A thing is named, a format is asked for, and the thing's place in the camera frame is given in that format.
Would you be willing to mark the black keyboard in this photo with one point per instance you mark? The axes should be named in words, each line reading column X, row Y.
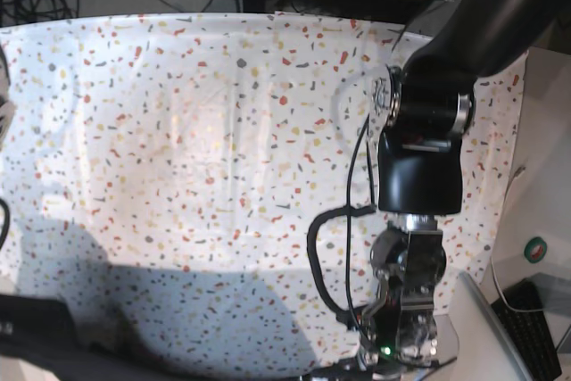
column 529, row 332

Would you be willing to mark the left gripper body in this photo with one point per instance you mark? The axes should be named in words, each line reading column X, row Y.
column 386, row 368

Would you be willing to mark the black printed t-shirt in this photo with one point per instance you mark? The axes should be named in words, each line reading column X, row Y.
column 156, row 341

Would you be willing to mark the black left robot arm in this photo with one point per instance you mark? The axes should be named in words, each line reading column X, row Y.
column 424, row 108

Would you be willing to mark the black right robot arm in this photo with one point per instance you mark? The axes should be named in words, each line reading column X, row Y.
column 7, row 115

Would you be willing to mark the green tape roll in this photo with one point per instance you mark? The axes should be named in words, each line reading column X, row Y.
column 535, row 250

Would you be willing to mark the terrazzo pattern tablecloth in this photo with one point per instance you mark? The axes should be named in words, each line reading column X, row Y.
column 182, row 158

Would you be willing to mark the grey monitor edge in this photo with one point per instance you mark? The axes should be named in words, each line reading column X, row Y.
column 486, row 353

